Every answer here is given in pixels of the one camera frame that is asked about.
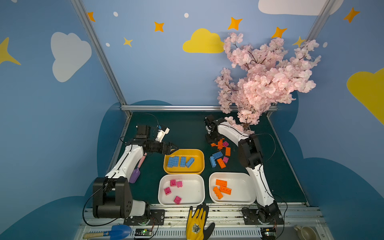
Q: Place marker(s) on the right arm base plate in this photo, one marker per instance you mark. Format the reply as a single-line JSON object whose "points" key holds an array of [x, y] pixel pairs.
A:
{"points": [[257, 217]]}

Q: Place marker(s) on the purple pink toy spatula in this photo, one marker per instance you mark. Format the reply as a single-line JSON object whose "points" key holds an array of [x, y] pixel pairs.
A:
{"points": [[136, 173]]}

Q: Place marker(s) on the right white plastic tray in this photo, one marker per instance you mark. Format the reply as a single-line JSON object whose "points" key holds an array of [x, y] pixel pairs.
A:
{"points": [[241, 184]]}

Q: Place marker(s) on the orange lego plate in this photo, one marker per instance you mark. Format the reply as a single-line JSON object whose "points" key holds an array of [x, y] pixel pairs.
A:
{"points": [[228, 152], [221, 183], [221, 163]]}

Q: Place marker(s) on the orange lego brick cluster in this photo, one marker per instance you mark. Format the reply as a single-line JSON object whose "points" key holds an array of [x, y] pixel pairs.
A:
{"points": [[218, 193]]}

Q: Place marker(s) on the orange lego brick top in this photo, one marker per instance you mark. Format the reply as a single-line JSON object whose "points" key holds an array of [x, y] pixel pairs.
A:
{"points": [[225, 190]]}

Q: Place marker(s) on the blue lego brick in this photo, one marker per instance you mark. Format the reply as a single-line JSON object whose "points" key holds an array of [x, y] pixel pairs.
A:
{"points": [[171, 162], [176, 161], [190, 162], [183, 161], [217, 155]]}

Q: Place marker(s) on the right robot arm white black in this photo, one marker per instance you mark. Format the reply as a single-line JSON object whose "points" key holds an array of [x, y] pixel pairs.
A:
{"points": [[250, 156]]}

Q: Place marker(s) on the yellow black work glove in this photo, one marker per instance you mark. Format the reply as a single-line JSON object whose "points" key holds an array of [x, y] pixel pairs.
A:
{"points": [[195, 228]]}

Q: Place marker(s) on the white plastic tray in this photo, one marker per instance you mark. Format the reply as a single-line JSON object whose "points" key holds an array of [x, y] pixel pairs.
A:
{"points": [[192, 192], [241, 184]]}

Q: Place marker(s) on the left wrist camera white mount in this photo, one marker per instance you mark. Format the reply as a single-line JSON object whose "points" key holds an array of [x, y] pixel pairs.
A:
{"points": [[161, 134]]}

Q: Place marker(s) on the left white plastic tray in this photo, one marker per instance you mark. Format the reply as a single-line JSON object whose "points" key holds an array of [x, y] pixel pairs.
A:
{"points": [[192, 192]]}

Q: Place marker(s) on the yellow plastic tray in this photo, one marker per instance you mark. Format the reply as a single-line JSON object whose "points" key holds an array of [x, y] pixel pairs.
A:
{"points": [[196, 168]]}

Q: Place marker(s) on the orange lego pile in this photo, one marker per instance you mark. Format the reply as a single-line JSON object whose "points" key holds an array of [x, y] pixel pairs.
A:
{"points": [[219, 144]]}

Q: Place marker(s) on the orange lego plate bottom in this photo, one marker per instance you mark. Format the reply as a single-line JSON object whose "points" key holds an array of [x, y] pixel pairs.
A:
{"points": [[221, 163]]}

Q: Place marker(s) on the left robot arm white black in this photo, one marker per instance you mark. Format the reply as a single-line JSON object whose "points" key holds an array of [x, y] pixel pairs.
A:
{"points": [[112, 197]]}

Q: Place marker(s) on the blue garden trowel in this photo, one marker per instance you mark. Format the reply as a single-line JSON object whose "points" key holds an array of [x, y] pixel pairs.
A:
{"points": [[117, 232]]}

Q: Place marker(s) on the pink cherry blossom tree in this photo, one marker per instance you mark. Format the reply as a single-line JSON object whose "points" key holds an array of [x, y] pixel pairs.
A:
{"points": [[270, 79]]}

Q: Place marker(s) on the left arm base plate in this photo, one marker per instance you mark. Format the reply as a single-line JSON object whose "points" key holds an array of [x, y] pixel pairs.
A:
{"points": [[155, 217]]}

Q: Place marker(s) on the light blue lego brick side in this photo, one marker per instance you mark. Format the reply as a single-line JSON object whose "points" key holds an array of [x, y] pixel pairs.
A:
{"points": [[213, 161]]}

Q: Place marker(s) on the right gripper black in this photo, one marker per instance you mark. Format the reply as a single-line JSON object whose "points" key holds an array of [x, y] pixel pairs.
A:
{"points": [[208, 127]]}

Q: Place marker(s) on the magenta small lego brick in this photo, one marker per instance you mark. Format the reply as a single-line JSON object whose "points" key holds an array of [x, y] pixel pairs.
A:
{"points": [[167, 191]]}

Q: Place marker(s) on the beige ceramic cup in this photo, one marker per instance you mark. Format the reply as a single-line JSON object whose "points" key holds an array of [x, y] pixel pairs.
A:
{"points": [[305, 233]]}

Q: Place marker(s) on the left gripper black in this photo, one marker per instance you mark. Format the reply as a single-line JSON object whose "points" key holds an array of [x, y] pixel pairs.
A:
{"points": [[167, 147]]}

